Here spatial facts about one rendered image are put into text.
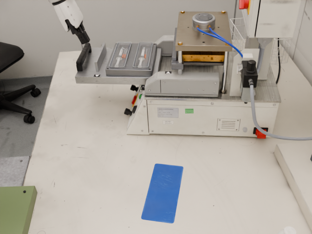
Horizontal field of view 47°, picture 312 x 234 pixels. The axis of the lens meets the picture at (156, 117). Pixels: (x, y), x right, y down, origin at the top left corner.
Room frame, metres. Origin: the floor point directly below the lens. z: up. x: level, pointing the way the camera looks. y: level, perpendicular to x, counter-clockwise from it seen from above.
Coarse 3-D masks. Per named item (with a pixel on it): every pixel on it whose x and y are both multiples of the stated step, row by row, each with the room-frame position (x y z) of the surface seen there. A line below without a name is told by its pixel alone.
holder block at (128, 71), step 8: (136, 48) 1.23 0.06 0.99; (128, 56) 1.17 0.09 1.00; (152, 56) 1.16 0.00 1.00; (128, 64) 1.12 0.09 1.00; (152, 64) 1.11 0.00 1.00; (112, 72) 1.08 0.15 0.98; (120, 72) 1.08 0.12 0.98; (128, 72) 1.08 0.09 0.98; (136, 72) 1.07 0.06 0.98; (144, 72) 1.07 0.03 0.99; (152, 72) 1.09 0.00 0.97
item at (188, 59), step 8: (184, 56) 1.05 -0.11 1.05; (192, 56) 1.05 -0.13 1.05; (200, 56) 1.04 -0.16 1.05; (208, 56) 1.04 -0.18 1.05; (216, 56) 1.04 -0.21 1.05; (184, 64) 1.05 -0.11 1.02; (192, 64) 1.05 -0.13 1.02; (200, 64) 1.04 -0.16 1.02; (208, 64) 1.04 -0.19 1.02; (216, 64) 1.04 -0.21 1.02
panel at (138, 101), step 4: (136, 92) 1.24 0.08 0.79; (144, 92) 1.04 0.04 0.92; (136, 96) 1.18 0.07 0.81; (136, 100) 1.13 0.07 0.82; (140, 100) 1.04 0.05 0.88; (132, 104) 1.18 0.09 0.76; (136, 104) 1.08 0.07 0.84; (132, 108) 1.14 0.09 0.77; (136, 108) 1.04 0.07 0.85; (132, 116) 1.05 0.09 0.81; (128, 124) 1.05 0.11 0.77
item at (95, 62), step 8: (96, 48) 1.30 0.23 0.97; (104, 48) 1.24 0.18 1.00; (112, 48) 1.29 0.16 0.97; (160, 48) 1.27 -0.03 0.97; (88, 56) 1.23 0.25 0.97; (96, 56) 1.23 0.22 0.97; (104, 56) 1.23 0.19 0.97; (160, 56) 1.21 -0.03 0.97; (88, 64) 1.17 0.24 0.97; (96, 64) 1.12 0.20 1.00; (104, 64) 1.17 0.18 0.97; (80, 72) 1.12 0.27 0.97; (88, 72) 1.11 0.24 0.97; (96, 72) 1.11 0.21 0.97; (104, 72) 1.11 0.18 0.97; (80, 80) 1.09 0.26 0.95; (88, 80) 1.09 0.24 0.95; (96, 80) 1.08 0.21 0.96; (104, 80) 1.08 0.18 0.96; (112, 80) 1.07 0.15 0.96; (120, 80) 1.07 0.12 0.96; (128, 80) 1.07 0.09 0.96; (136, 80) 1.06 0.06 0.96; (144, 80) 1.06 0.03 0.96
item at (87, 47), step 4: (88, 44) 1.26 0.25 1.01; (84, 48) 1.22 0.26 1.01; (88, 48) 1.24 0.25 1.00; (84, 52) 1.19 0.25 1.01; (88, 52) 1.23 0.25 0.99; (80, 56) 1.16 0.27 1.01; (84, 56) 1.18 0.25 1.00; (80, 60) 1.14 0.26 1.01; (76, 64) 1.13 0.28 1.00; (80, 64) 1.13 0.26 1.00; (80, 68) 1.12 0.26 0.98
